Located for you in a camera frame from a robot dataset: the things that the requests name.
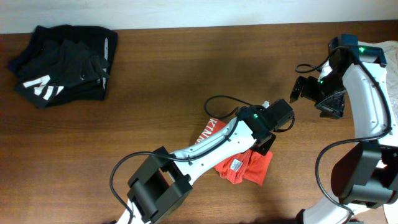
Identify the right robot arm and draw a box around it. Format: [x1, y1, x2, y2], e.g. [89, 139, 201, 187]
[290, 34, 397, 223]

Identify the red t-shirt white lettering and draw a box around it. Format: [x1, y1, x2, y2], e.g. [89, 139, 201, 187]
[195, 118, 274, 187]

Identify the black folded clothes pile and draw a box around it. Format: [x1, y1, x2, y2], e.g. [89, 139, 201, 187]
[7, 25, 118, 108]

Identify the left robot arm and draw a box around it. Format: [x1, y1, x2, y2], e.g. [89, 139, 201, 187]
[117, 99, 294, 223]

